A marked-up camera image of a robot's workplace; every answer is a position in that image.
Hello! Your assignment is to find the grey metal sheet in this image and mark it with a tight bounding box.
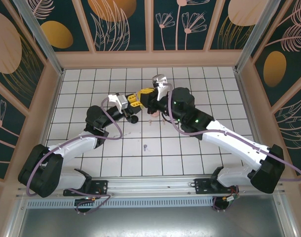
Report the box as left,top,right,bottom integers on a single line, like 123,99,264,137
17,206,293,237

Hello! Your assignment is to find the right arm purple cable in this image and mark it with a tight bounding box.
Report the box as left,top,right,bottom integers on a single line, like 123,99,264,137
162,83,301,213

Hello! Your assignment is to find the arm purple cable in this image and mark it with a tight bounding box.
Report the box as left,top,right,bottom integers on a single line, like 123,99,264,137
162,83,301,213
26,98,123,215

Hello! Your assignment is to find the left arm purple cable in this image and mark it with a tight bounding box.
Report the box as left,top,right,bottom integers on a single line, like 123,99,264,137
26,98,123,215

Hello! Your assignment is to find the aluminium table side rail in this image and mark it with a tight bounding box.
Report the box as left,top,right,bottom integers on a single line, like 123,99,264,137
233,68,274,179
29,69,65,179

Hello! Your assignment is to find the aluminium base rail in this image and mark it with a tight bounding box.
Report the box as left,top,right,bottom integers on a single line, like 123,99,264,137
16,174,288,199

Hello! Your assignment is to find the aluminium frame post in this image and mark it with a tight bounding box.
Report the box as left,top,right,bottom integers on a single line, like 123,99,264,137
12,0,65,76
234,0,288,73

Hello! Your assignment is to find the slotted grey cable duct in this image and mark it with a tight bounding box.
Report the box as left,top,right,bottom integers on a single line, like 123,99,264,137
26,197,214,208

